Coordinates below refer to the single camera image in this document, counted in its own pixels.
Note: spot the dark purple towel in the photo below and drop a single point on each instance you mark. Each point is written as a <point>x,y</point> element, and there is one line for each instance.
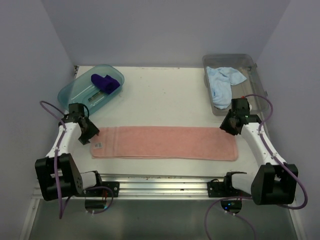
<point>106,84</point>

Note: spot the teal plastic tub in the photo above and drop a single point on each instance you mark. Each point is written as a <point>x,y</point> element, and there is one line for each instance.
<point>81,90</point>

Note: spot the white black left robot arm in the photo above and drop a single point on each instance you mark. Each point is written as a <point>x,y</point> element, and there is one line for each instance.
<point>57,173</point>

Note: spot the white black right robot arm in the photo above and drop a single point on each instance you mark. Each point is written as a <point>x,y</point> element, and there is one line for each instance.
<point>275,181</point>

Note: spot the light blue towel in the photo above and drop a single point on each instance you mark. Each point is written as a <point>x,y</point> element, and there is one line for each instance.
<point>221,80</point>

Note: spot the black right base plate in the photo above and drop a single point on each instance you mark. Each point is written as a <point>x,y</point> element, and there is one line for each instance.
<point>217,189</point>

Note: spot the clear grey plastic bin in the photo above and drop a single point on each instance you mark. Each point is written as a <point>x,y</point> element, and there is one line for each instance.
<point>252,86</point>

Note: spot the aluminium mounting rail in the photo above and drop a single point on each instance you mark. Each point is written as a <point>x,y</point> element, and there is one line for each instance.
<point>160,187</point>

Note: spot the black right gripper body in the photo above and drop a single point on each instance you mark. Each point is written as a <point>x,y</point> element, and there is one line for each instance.
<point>227,124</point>

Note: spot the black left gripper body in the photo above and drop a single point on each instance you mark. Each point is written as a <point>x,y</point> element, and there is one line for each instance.
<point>89,132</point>

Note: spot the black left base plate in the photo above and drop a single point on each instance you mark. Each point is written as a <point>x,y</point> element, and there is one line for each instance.
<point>107,189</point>

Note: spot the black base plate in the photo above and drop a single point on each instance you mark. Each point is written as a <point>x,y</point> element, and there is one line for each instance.
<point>107,189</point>
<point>217,189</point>

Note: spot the pink towel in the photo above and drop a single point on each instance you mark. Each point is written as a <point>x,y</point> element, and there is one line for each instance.
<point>164,142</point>

